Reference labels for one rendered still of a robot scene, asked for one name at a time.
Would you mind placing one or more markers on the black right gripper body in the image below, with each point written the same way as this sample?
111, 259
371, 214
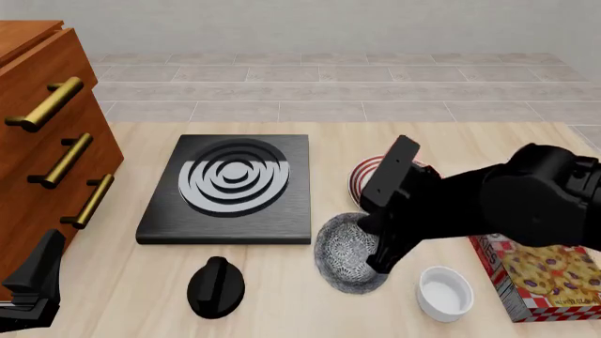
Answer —
413, 211

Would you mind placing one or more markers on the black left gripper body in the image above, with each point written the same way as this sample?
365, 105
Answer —
33, 313

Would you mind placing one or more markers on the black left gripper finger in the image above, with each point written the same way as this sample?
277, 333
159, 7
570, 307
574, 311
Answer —
42, 264

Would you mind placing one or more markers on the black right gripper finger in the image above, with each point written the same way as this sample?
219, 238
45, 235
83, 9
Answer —
387, 258

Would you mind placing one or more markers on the black patterned bowl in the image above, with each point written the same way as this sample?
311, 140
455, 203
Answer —
338, 253

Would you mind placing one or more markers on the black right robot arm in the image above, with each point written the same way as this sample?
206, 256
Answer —
540, 197

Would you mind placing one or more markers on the flat black plate on stalk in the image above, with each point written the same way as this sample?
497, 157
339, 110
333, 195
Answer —
389, 172

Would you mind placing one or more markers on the white plate with red rings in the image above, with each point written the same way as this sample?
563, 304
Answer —
359, 177

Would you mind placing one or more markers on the white ramekin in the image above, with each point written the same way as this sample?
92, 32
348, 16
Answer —
443, 294

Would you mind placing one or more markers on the flat black stove plate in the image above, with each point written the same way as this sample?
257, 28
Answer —
225, 225

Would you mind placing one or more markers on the printed cookie box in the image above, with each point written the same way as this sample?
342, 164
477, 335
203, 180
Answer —
549, 278

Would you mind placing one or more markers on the round black stove knob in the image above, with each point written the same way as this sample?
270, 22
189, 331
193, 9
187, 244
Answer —
216, 288

